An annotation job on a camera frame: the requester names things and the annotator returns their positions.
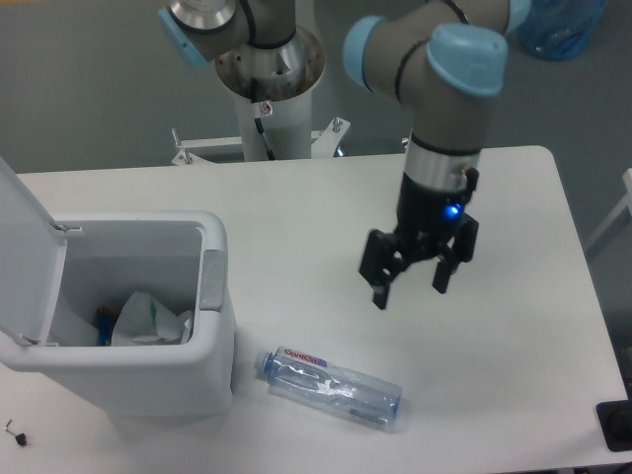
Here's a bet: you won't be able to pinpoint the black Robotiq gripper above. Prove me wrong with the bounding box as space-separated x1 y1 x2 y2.
358 170 479 310

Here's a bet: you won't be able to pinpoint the clear plastic water bottle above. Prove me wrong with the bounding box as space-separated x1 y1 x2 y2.
254 347 403 432

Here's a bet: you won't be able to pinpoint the white plastic bag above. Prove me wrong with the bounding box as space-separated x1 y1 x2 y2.
112 291 194 347

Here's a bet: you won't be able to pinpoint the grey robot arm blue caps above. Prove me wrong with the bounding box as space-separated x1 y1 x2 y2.
158 1 530 308

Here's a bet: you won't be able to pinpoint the white trash can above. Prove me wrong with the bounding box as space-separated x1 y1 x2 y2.
1 211 235 417

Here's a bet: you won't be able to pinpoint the white trash can lid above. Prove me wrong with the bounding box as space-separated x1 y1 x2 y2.
1 162 67 345

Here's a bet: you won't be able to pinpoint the white furniture leg right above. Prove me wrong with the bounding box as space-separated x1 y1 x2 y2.
585 169 631 263

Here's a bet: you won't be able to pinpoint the black device at table edge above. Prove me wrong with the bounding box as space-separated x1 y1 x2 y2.
595 400 631 452

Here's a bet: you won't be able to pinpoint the blue plastic bag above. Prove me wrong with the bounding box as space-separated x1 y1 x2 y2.
516 0 607 61

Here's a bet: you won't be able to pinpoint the blue yellow snack wrapper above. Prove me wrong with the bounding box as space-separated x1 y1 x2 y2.
96 306 120 347

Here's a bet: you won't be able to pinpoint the small black screw part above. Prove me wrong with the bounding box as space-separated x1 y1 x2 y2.
15 434 30 447

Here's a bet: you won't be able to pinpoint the small metal hex key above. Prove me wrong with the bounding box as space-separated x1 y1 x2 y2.
4 419 17 437

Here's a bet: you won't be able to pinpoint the white pedestal base frame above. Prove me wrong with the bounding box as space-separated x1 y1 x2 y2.
171 117 352 166

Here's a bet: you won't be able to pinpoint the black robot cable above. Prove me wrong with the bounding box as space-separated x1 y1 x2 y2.
250 77 277 162

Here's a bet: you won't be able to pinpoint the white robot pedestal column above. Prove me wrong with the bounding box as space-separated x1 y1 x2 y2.
234 92 312 150

